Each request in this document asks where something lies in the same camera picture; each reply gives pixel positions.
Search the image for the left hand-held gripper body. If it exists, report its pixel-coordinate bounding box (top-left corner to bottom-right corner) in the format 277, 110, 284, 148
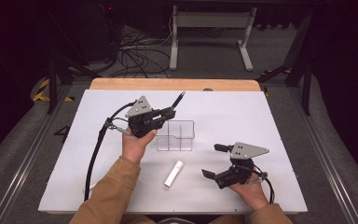
124, 95, 166, 139

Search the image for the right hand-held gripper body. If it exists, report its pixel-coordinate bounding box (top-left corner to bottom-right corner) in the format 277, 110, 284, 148
214, 142, 269, 190

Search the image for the person's left hand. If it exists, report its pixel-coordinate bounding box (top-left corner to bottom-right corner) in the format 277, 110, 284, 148
121, 125, 158, 165

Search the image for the white table cover sheet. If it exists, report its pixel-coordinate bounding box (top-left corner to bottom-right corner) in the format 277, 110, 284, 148
37, 89, 309, 214

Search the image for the clear plastic divided organizer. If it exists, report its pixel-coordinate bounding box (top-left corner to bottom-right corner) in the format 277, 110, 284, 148
156, 119, 196, 152

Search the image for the black metal stand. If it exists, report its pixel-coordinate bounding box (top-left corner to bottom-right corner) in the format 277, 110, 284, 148
255, 8, 315, 117
41, 6, 104, 115

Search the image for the tangle of floor cables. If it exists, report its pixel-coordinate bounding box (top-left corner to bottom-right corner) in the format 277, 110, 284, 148
106, 24, 172, 79

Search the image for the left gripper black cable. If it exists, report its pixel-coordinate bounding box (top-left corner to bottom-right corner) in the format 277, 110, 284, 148
83, 100, 138, 203

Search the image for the person's right hand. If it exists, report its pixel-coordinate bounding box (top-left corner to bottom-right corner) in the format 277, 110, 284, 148
227, 172, 269, 213

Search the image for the metal floor rail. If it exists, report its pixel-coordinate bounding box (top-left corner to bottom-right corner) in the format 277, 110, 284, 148
0, 86, 73, 224
287, 86, 358, 224

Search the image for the desk with white metal legs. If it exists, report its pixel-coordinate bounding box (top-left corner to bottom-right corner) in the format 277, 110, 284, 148
169, 4, 258, 72

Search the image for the white plastic tube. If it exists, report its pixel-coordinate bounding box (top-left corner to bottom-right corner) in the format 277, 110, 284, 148
163, 160, 185, 189

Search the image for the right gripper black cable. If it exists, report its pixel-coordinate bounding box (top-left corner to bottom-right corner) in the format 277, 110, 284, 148
254, 163, 276, 205

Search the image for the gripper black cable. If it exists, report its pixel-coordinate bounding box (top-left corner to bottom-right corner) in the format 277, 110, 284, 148
83, 100, 138, 203
254, 163, 276, 205

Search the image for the yellow and black hazard tape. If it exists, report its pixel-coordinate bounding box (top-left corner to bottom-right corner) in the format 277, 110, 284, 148
32, 77, 76, 103

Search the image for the black click pen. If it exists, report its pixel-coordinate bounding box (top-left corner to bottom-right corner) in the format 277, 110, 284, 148
169, 91, 186, 110

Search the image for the black equipment case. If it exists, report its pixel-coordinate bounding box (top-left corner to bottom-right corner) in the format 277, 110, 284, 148
71, 1, 122, 63

